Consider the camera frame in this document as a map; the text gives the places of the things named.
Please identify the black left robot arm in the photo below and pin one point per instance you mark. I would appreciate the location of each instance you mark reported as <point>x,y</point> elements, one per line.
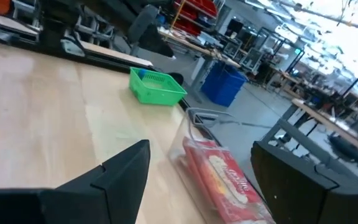
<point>57,18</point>

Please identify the green plastic basket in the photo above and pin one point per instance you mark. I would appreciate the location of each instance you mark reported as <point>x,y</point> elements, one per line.
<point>157,93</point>

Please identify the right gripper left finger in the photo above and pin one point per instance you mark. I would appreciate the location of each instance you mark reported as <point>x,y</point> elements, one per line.
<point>57,205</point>

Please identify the long teal marker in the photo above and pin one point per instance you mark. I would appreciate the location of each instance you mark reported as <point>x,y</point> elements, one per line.
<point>142,74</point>

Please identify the blue storage tote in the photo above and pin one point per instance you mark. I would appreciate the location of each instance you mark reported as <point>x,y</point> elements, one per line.
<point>222,84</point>

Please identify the black aluminium table frame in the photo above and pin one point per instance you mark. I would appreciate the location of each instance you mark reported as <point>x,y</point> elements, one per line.
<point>110,60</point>

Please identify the clear plastic bin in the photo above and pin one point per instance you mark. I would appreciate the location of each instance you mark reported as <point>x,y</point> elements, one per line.
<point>179,146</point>

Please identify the red popcorn packet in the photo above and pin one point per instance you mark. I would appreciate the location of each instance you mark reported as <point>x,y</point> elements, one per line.
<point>191,161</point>
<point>228,183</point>

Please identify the red bin shelf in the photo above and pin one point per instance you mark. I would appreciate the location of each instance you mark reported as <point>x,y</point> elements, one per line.
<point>194,15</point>

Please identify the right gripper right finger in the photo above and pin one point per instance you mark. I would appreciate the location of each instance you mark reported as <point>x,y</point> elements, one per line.
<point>306,199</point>

